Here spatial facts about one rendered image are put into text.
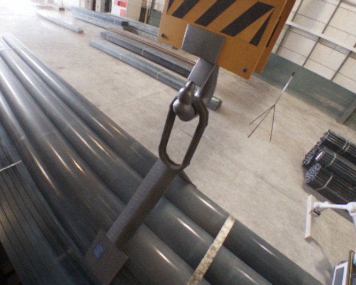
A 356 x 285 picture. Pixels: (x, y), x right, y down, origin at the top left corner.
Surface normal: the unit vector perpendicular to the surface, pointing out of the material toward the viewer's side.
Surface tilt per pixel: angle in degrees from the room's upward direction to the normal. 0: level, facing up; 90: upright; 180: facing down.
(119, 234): 52
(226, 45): 90
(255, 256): 34
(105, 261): 60
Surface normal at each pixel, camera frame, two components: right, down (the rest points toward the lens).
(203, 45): -0.60, 0.39
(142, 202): -0.34, -0.16
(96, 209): -0.06, -0.51
